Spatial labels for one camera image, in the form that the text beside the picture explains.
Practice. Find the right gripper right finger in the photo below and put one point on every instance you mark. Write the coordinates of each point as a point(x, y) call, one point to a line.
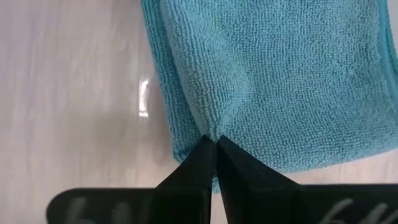
point(255, 196)

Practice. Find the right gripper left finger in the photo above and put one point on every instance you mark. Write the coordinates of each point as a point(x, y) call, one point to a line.
point(186, 193)

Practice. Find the blue microfiber towel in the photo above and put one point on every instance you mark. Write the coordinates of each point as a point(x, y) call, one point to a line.
point(280, 77)

